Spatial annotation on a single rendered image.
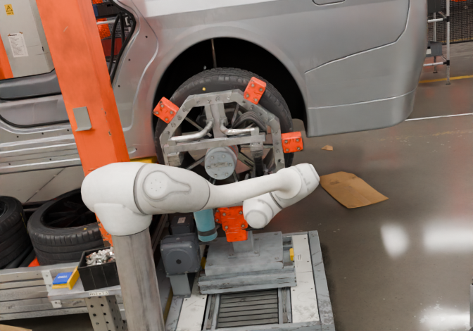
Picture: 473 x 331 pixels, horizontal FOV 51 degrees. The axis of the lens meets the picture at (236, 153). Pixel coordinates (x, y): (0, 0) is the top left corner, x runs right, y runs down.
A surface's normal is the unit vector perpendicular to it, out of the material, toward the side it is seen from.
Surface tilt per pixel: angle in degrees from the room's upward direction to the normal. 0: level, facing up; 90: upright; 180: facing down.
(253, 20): 90
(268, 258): 0
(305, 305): 0
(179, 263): 90
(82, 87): 90
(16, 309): 90
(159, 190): 57
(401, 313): 0
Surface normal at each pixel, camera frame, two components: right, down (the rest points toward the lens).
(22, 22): -0.14, 0.36
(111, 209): -0.37, 0.35
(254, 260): -0.15, -0.92
